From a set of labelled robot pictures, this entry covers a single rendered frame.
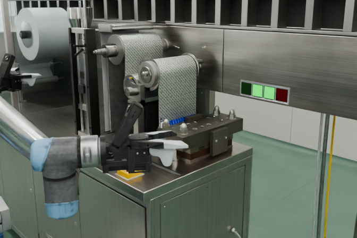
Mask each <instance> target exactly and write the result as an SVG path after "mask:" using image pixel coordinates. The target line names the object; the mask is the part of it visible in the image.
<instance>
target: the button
mask: <svg viewBox="0 0 357 238"><path fill-rule="evenodd" d="M117 174H118V175H120V176H122V177H124V178H126V179H130V178H132V177H135V176H138V175H140V174H142V173H131V174H129V173H128V172H127V171H126V170H120V171H117Z"/></svg>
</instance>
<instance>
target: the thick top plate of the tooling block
mask: <svg viewBox="0 0 357 238"><path fill-rule="evenodd" d="M182 123H185V124H186V125H187V130H188V134H187V135H180V134H179V132H180V128H181V124H182ZM222 127H228V135H231V134H234V133H236V132H240V131H243V118H240V117H236V119H235V120H230V119H228V115H227V114H223V113H220V115H213V113H212V114H208V115H205V116H203V118H200V119H198V120H194V121H191V122H187V121H184V122H180V123H176V124H173V125H170V128H171V129H170V130H162V128H159V129H157V131H173V132H175V133H177V136H173V137H167V138H166V140H175V141H183V142H184V143H186V144H187V145H189V147H188V148H182V149H177V150H179V151H186V150H189V149H192V148H195V147H197V146H200V145H204V144H205V143H209V142H210V131H213V130H216V129H219V128H222Z"/></svg>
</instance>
